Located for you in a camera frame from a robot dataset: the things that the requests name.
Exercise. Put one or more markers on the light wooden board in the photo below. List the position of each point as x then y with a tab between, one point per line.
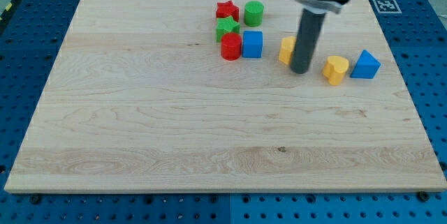
140	100

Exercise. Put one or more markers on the yellow heart block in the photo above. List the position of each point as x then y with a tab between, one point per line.
335	69

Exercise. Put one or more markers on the yellow block behind rod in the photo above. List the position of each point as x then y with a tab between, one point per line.
286	49

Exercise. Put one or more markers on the red cylinder block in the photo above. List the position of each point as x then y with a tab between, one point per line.
231	46

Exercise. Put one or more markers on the white fiducial marker tag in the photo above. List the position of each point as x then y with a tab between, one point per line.
387	6

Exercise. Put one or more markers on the green star block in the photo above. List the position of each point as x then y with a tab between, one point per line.
226	25

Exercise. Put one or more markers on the blue cube block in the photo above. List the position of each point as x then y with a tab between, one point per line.
252	44

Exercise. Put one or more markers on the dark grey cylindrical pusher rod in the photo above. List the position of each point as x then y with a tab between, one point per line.
307	37

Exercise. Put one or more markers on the yellow black hazard tape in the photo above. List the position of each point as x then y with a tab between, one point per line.
10	8

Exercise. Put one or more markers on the red star block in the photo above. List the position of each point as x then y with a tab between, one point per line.
228	9

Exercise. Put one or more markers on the green cylinder block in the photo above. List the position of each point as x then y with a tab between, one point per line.
253	13

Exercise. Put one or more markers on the blue triangle block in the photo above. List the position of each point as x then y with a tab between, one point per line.
366	66

